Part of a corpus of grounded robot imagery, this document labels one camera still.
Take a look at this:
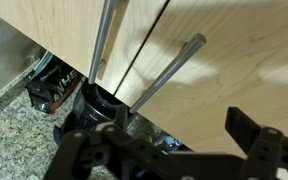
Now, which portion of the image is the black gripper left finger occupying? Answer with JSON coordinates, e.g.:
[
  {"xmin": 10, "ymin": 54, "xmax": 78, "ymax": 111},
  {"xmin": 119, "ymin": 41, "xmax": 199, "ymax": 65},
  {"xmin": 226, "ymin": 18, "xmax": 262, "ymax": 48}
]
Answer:
[{"xmin": 43, "ymin": 104, "xmax": 198, "ymax": 180}]

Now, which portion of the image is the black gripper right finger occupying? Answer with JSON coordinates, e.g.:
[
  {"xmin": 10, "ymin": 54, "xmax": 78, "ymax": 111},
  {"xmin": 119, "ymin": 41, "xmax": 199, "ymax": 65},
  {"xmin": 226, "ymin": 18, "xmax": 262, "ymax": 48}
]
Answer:
[{"xmin": 224, "ymin": 105, "xmax": 288, "ymax": 180}]

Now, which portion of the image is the black coffee maker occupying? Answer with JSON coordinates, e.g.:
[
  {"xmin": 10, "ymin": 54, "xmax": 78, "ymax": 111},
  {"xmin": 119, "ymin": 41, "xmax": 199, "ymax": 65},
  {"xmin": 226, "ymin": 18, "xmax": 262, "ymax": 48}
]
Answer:
[{"xmin": 73, "ymin": 82, "xmax": 139, "ymax": 135}]

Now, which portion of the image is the black protein powder bag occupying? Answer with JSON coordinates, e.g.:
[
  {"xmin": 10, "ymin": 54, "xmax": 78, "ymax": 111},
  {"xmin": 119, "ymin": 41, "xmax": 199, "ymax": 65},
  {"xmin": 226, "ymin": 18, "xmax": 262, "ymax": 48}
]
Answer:
[{"xmin": 25, "ymin": 51, "xmax": 86, "ymax": 115}]

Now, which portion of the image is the wood cabinet door with handle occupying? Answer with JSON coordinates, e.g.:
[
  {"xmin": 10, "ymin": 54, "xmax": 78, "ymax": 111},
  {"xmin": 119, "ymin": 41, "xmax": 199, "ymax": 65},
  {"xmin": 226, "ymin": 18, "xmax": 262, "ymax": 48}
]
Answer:
[
  {"xmin": 113, "ymin": 0, "xmax": 288, "ymax": 180},
  {"xmin": 0, "ymin": 0, "xmax": 169, "ymax": 96}
]

